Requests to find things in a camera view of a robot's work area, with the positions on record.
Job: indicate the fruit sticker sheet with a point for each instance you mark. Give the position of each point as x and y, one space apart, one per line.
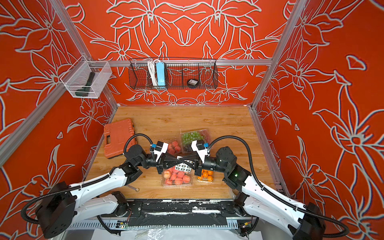
184 166

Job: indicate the clear box of grapes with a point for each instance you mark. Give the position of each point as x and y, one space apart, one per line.
188 137

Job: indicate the small metal rod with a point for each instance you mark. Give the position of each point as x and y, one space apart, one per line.
133 188

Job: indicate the orange plastic tool case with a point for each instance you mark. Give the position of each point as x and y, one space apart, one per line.
116 135

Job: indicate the clear box of oranges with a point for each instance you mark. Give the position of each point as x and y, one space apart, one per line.
206 176

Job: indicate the black wire wall basket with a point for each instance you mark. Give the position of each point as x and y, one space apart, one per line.
143 73

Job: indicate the small black device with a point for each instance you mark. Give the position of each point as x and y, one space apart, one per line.
192 82

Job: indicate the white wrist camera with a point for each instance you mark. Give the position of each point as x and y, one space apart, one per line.
201 148
158 149

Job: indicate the light blue box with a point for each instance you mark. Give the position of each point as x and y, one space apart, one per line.
161 72

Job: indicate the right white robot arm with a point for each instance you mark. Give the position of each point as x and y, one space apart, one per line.
299 221

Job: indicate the clear acrylic wall bin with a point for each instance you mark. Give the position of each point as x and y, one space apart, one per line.
76 77

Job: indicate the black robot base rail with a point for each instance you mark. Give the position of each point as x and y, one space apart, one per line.
193 213

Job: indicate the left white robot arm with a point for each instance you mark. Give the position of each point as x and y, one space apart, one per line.
66 204

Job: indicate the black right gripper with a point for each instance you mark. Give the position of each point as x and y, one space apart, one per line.
196 158

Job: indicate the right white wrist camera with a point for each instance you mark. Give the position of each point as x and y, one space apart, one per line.
201 148

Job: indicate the clear box large peaches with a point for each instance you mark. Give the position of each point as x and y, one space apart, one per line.
176 177

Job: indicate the black tool in bin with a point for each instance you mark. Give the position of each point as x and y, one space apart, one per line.
85 90

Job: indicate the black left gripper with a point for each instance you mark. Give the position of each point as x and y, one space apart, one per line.
166 160

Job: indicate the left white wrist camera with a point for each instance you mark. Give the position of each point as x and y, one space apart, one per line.
158 149

